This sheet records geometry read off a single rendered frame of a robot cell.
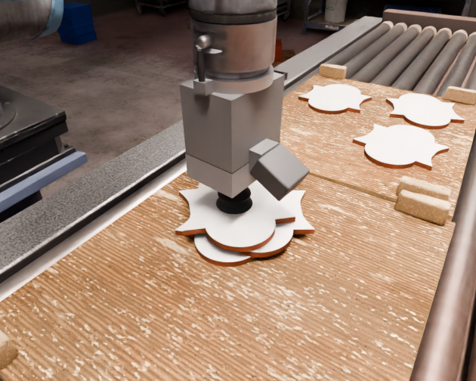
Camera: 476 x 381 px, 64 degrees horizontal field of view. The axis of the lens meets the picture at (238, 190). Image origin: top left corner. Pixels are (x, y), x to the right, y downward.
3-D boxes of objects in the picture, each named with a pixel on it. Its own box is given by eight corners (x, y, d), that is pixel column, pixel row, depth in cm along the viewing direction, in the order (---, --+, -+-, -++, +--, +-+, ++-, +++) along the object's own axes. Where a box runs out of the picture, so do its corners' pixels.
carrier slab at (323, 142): (220, 152, 63) (219, 144, 62) (316, 79, 92) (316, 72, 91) (449, 225, 48) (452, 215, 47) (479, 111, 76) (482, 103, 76)
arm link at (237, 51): (293, 13, 34) (235, 32, 28) (289, 66, 36) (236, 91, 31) (227, 4, 37) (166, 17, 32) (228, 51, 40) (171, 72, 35)
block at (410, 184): (394, 197, 50) (399, 180, 49) (397, 190, 52) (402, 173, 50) (443, 212, 48) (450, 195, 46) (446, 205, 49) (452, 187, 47)
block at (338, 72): (318, 75, 89) (319, 63, 87) (321, 73, 90) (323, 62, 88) (342, 81, 86) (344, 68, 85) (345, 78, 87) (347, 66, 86)
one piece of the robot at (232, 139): (281, 72, 27) (270, 240, 37) (338, 44, 33) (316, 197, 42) (165, 43, 33) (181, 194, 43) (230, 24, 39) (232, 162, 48)
